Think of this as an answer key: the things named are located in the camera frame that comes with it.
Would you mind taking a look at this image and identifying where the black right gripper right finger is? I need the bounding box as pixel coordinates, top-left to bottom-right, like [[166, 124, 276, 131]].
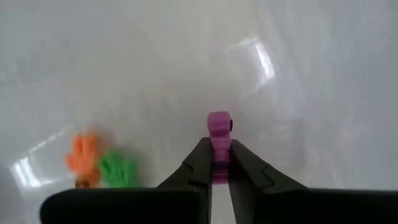
[[228, 139, 309, 224]]

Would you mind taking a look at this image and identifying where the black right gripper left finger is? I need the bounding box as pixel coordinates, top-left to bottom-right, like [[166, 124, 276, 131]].
[[155, 137, 214, 224]]

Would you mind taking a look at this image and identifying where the purple skeleton toy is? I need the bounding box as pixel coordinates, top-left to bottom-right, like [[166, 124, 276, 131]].
[[207, 111, 233, 185]]

